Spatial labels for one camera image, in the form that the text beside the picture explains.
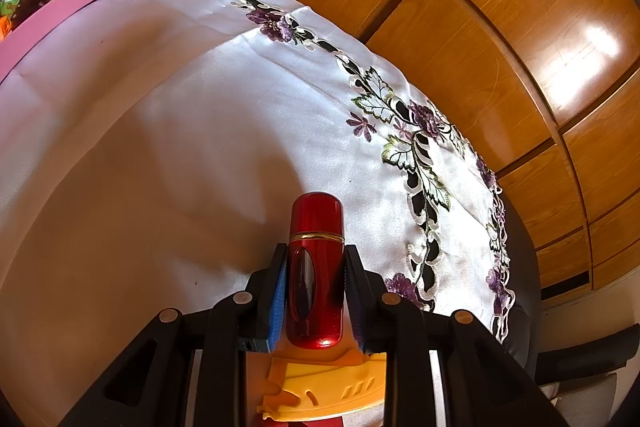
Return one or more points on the grey cloth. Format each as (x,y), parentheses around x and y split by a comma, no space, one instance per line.
(585,402)

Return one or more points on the light green toy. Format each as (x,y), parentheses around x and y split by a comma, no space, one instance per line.
(9,4)

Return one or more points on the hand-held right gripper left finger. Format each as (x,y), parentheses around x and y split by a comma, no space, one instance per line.
(277,307)

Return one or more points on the red metallic bottle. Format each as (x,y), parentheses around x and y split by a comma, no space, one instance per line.
(315,227)

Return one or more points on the red plastic toy block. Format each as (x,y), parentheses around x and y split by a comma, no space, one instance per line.
(350,422)

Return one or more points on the black furniture part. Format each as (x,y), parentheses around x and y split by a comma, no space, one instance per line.
(590,357)

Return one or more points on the white embroidered floral tablecloth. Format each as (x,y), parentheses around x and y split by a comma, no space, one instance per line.
(175,132)

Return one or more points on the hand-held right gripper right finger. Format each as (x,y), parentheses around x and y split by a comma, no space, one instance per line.
(354,307)

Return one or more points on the pink box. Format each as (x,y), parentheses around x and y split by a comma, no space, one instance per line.
(50,22)

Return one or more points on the yellow plastic toy piece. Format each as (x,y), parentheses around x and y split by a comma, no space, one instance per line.
(325,387)

